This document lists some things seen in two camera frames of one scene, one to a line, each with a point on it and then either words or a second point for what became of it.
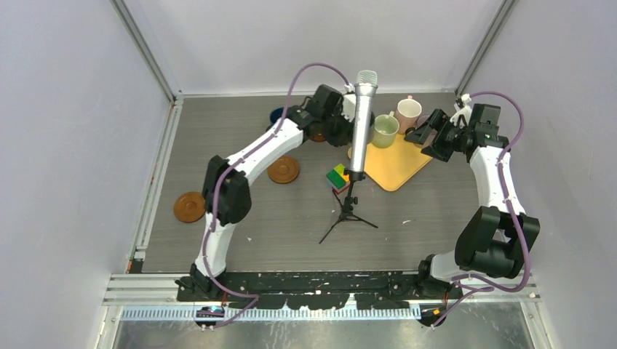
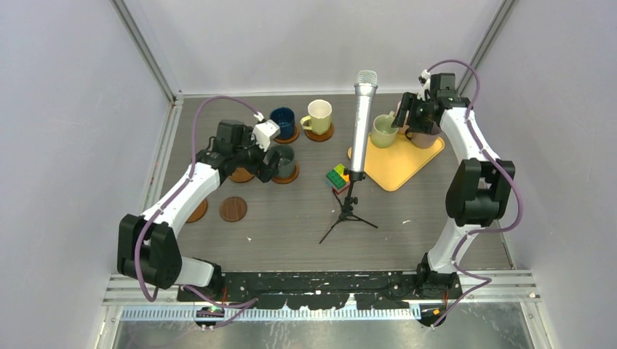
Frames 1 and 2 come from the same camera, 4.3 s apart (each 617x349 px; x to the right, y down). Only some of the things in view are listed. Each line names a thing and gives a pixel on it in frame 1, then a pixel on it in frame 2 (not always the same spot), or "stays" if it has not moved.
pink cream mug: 407,112 stays
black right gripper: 439,121 → 409,102
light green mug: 385,127 stays
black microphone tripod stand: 347,207 stays
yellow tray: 392,167 stays
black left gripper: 343,138 → 263,171
